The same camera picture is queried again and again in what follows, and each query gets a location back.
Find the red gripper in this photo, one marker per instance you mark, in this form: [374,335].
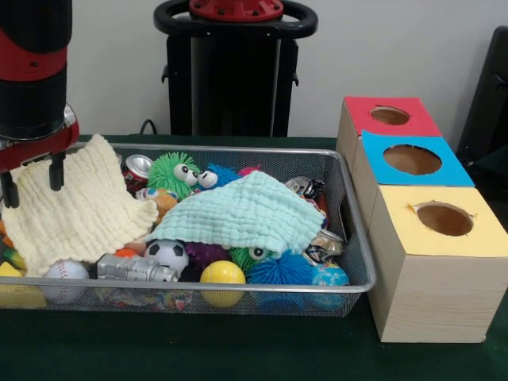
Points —
[32,152]

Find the mint green cloth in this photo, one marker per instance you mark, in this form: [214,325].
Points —
[238,210]

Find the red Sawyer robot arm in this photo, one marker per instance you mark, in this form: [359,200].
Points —
[32,71]

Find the clear mesh bin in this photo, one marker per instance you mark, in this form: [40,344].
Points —
[349,206]

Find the wooden box with three holes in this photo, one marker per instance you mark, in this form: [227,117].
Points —
[436,294]

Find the pale yellow cloth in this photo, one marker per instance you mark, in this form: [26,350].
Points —
[79,210]

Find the white baseball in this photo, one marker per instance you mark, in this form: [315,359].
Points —
[65,271]

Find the red soda can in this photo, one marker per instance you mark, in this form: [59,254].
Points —
[136,168]

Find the yellow block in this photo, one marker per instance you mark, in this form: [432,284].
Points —
[16,295]

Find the silver robot toy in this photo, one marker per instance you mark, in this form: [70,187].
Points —
[131,267]

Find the orange plush toy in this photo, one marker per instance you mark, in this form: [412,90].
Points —
[163,202]

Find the green fuzzy toy with eyes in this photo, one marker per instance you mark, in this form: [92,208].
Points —
[167,175]

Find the small soccer ball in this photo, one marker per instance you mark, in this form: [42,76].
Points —
[167,254]

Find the purple fuzzy toy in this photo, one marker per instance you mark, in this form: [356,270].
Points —
[206,254]

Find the blue fuzzy toy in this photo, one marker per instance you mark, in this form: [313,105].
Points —
[222,175]

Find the yellow ball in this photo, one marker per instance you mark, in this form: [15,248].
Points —
[222,274]

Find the pink fuzzy toy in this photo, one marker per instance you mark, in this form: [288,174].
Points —
[250,170]

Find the small green spiky toy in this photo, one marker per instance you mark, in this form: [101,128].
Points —
[246,258]

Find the blue spiky ball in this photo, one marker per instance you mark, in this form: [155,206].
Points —
[279,271]

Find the silver and black can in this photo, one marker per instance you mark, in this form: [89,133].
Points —
[305,188]

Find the crushed silver can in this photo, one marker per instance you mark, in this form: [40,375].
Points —
[325,244]

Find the blue globe ball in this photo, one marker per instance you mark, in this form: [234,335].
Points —
[329,278]

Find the black chair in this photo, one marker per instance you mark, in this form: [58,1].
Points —
[488,103]

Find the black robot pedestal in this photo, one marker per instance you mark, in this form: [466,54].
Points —
[230,87]

